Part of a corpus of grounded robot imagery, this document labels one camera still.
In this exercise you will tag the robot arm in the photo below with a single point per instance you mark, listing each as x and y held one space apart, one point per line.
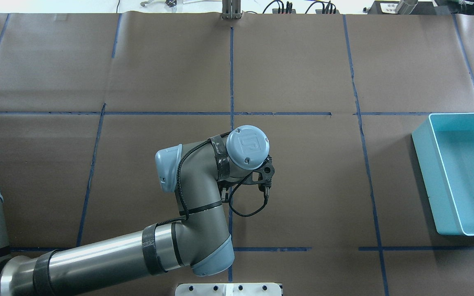
199 174

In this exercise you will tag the black box under cup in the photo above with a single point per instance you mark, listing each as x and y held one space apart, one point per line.
387 7

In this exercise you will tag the steel cup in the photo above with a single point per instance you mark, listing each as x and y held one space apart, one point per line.
405 7

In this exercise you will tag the teal plastic storage bin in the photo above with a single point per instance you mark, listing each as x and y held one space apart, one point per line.
444 145

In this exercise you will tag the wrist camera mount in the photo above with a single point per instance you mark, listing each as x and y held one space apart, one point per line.
265 175

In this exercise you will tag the aluminium frame post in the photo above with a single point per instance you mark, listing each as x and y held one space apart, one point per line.
231 9

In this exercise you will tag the white camera pole base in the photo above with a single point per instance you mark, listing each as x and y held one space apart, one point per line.
230 289

